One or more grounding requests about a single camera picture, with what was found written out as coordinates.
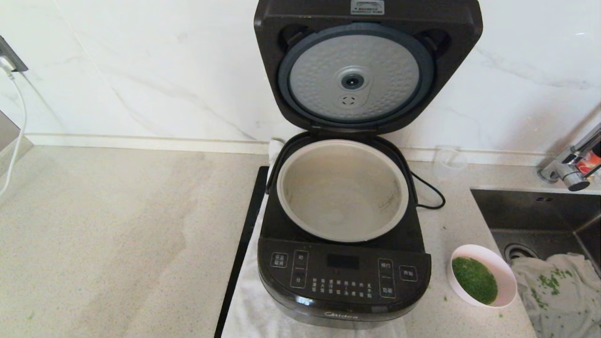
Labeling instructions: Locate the black power cord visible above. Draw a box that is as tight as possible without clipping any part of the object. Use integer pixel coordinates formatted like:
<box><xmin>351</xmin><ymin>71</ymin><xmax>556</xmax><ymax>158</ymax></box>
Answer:
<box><xmin>411</xmin><ymin>171</ymin><xmax>446</xmax><ymax>210</ymax></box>

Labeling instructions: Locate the clear plastic measuring cup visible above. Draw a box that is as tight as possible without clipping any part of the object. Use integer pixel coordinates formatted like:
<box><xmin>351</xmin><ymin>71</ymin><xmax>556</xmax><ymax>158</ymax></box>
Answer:
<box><xmin>433</xmin><ymin>145</ymin><xmax>469</xmax><ymax>177</ymax></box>

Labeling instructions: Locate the black rice cooker base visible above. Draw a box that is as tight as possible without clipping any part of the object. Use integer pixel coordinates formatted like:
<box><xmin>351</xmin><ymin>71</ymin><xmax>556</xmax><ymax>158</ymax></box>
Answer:
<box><xmin>257</xmin><ymin>131</ymin><xmax>431</xmax><ymax>329</ymax></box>

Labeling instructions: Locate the grey metal panel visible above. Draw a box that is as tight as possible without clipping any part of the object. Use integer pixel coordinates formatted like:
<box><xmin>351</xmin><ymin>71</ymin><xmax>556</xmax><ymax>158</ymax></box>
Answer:
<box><xmin>0</xmin><ymin>110</ymin><xmax>33</xmax><ymax>177</ymax></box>

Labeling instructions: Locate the white cable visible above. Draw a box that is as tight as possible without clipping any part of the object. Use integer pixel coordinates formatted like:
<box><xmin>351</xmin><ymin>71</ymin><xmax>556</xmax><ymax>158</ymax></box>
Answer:
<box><xmin>0</xmin><ymin>66</ymin><xmax>28</xmax><ymax>197</ymax></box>

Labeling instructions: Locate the white crumpled cloth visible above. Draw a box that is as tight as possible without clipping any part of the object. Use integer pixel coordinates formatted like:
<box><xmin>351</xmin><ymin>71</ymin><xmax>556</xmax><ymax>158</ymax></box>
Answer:
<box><xmin>511</xmin><ymin>253</ymin><xmax>601</xmax><ymax>338</ymax></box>

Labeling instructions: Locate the black wall socket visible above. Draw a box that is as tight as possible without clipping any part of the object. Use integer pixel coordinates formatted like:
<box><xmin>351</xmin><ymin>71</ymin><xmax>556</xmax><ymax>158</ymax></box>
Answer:
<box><xmin>0</xmin><ymin>35</ymin><xmax>29</xmax><ymax>73</ymax></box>

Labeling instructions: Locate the white towel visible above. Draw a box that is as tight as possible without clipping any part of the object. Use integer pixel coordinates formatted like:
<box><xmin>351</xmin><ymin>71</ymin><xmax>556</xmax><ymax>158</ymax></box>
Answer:
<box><xmin>221</xmin><ymin>138</ymin><xmax>409</xmax><ymax>338</ymax></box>

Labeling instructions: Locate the steel sink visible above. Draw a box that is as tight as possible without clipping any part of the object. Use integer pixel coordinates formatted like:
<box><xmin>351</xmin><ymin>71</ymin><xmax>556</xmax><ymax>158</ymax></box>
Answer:
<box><xmin>471</xmin><ymin>189</ymin><xmax>601</xmax><ymax>338</ymax></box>

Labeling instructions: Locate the chrome faucet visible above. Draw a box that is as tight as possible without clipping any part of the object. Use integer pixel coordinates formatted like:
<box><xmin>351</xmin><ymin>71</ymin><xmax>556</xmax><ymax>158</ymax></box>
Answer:
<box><xmin>538</xmin><ymin>123</ymin><xmax>601</xmax><ymax>192</ymax></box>

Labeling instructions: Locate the pink bowl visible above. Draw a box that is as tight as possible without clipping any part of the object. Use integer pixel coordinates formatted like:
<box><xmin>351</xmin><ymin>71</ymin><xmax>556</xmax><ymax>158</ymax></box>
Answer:
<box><xmin>446</xmin><ymin>244</ymin><xmax>518</xmax><ymax>309</ymax></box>

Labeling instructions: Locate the chopped green onion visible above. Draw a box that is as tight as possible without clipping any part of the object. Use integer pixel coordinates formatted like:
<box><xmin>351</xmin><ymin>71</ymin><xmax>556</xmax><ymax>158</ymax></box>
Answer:
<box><xmin>452</xmin><ymin>257</ymin><xmax>498</xmax><ymax>305</ymax></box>

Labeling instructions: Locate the grey inner pot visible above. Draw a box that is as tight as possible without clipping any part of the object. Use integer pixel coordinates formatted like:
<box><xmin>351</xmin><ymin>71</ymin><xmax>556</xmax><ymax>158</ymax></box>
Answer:
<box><xmin>276</xmin><ymin>139</ymin><xmax>409</xmax><ymax>243</ymax></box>

